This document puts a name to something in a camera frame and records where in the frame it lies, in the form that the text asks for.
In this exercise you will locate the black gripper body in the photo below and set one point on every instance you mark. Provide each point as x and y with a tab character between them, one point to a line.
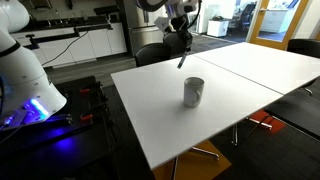
181	24

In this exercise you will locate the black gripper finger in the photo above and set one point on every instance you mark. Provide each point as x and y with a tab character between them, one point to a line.
190	43
184	40

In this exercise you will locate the dark marker pen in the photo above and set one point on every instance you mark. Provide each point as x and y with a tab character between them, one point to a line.
182	61

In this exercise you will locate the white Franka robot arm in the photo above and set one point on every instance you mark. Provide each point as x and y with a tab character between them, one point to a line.
26	76

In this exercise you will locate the small white box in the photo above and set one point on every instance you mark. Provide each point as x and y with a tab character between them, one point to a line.
218	28

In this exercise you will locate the stainless steel fridge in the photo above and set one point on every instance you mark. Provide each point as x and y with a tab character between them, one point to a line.
141	36

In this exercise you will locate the white ceramic mug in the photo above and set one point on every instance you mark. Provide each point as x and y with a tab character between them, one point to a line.
193	95

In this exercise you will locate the dark office chair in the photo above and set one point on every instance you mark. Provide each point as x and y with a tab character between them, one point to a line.
247	15

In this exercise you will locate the white kitchen cabinets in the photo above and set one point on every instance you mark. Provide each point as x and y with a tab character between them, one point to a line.
96	43

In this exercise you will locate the black mounting bar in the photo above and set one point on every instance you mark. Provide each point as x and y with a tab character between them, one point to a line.
93	27

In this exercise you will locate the white drawer cabinet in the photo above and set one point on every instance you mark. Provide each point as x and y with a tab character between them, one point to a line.
276	20

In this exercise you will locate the chrome table leg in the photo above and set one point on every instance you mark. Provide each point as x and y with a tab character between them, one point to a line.
260	123
174	168
206	153
235	135

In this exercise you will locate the orange black clamp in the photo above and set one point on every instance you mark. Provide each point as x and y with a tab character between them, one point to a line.
89	116
87	90

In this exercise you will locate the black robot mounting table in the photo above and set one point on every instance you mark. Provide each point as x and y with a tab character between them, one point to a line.
76	143

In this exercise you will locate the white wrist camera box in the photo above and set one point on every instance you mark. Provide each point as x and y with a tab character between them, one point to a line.
163	24

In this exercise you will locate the orange door frame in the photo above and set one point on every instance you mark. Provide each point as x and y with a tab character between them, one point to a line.
293	30

